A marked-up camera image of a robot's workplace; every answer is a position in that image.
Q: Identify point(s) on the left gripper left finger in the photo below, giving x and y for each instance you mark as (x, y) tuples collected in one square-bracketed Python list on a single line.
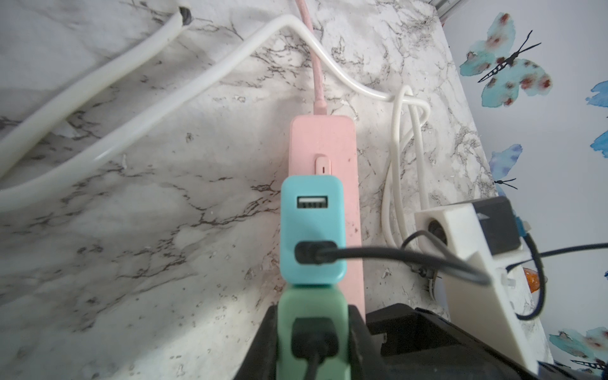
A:
[(261, 358)]

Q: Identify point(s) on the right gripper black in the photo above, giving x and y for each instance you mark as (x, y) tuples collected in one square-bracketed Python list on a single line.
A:
[(422, 345)]

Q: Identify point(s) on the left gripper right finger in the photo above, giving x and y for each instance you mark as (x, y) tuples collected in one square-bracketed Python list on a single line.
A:
[(365, 362)]

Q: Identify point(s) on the teal charger back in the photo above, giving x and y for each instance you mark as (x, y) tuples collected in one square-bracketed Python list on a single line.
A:
[(312, 209)]

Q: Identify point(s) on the pink power strip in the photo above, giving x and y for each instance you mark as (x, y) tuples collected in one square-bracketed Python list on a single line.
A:
[(326, 145)]

